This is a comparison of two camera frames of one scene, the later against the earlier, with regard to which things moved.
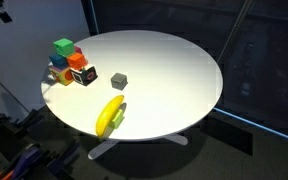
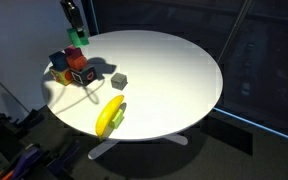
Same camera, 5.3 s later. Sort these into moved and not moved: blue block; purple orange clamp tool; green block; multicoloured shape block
Moved: green block
Not moved: multicoloured shape block; blue block; purple orange clamp tool
